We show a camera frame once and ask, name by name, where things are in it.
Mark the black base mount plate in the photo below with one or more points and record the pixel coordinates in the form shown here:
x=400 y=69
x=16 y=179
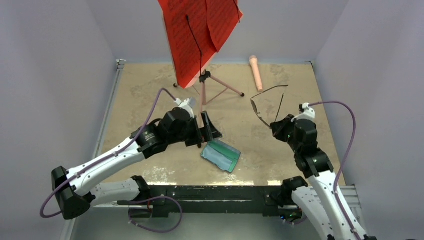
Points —
x=161 y=200

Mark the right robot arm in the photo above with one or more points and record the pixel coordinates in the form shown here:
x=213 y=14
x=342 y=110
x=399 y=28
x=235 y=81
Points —
x=316 y=193

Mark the pink music stand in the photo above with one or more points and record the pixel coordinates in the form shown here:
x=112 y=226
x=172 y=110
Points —
x=221 y=96

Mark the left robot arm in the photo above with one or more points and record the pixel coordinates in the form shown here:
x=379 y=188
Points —
x=79 y=188

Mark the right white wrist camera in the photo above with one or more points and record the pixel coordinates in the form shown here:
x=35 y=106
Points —
x=306 y=112

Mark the black sunglasses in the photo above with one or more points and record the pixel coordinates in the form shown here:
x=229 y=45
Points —
x=268 y=104

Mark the aluminium frame rail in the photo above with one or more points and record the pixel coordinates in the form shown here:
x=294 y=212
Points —
x=68 y=227

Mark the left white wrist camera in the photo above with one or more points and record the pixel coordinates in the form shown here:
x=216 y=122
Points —
x=187 y=104

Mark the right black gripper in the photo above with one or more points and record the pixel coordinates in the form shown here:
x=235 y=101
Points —
x=278 y=127

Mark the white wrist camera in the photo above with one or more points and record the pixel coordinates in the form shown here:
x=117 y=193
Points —
x=187 y=104
x=306 y=112

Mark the pink toy microphone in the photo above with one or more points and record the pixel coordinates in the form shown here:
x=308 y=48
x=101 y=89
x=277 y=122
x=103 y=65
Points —
x=256 y=73

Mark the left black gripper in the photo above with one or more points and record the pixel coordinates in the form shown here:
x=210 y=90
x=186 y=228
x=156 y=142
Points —
x=207 y=133

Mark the blue glasses case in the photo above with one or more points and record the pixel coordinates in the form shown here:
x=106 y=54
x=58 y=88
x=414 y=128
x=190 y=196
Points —
x=229 y=151

